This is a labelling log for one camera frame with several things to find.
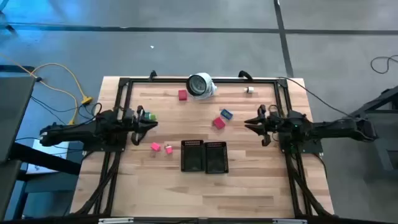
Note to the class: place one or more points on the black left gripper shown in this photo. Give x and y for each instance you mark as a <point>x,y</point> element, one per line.
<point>136,126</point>

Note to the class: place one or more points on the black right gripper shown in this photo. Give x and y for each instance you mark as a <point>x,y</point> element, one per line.
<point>272,126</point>

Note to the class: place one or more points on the green charger block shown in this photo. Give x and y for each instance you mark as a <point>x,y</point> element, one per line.
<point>153,117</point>

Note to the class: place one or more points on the pink charger block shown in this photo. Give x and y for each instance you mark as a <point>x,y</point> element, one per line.
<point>155,147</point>

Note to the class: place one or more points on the small pink and white charger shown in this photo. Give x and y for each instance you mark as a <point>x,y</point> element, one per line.
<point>168,149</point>

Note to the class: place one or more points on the blue charger block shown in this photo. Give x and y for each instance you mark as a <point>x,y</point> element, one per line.
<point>226,114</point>

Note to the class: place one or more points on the small white plug adapter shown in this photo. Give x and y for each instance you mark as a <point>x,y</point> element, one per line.
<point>249,90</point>

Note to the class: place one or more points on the red charger block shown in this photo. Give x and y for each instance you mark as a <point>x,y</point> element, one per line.
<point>219,123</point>
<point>183,95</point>

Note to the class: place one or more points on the black slotted plastic basket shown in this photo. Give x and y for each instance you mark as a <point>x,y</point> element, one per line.
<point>216,158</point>
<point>192,157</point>

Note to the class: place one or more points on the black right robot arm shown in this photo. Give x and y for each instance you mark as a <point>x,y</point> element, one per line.
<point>335,127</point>

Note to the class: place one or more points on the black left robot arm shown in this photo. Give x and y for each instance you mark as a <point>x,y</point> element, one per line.
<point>77,133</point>

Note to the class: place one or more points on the white cylinder with black rim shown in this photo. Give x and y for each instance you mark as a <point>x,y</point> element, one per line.
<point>199,85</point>

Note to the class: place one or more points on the white paper sheet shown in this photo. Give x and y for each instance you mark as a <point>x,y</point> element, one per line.
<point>59,152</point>

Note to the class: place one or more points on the black metal beam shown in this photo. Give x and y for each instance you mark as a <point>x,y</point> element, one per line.
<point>46,160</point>

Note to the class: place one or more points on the black metal side table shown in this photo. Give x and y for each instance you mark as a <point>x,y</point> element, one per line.
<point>376,140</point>

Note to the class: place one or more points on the dark grey desk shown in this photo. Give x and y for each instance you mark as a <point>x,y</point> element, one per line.
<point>15,118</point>

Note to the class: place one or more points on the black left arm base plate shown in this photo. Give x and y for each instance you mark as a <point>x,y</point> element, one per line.
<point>105,149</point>

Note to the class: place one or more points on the black aluminium rig frame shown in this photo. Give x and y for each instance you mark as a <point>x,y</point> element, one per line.
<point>161,80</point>

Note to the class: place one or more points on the black frame clamp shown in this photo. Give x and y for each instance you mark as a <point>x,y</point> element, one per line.
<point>245,74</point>
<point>152,74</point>

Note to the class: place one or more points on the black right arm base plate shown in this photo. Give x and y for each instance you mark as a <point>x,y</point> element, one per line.
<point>311,149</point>

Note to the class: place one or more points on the silver metal bracket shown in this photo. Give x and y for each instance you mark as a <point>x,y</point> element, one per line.
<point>289,221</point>
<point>115,221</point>

